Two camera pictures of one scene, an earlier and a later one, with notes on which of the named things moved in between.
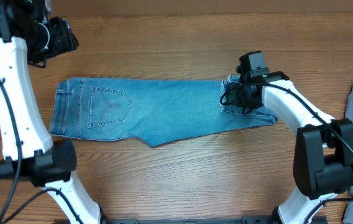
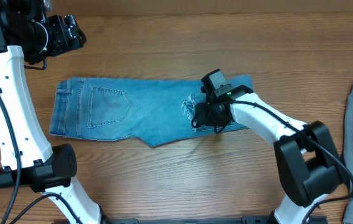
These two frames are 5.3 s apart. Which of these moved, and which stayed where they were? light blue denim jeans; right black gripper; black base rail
Moved: right black gripper
Stayed: light blue denim jeans; black base rail
